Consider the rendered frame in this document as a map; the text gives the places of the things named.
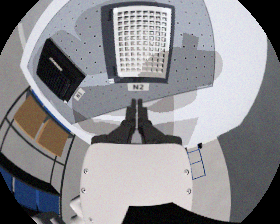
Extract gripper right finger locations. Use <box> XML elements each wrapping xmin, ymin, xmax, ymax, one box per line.
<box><xmin>137</xmin><ymin>99</ymin><xmax>182</xmax><ymax>145</ymax></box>

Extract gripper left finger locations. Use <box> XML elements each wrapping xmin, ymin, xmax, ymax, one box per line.
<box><xmin>91</xmin><ymin>99</ymin><xmax>136</xmax><ymax>144</ymax></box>

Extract white label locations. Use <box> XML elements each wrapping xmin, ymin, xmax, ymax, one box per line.
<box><xmin>74</xmin><ymin>87</ymin><xmax>85</xmax><ymax>101</ymax></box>
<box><xmin>128</xmin><ymin>83</ymin><xmax>149</xmax><ymax>91</ymax></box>

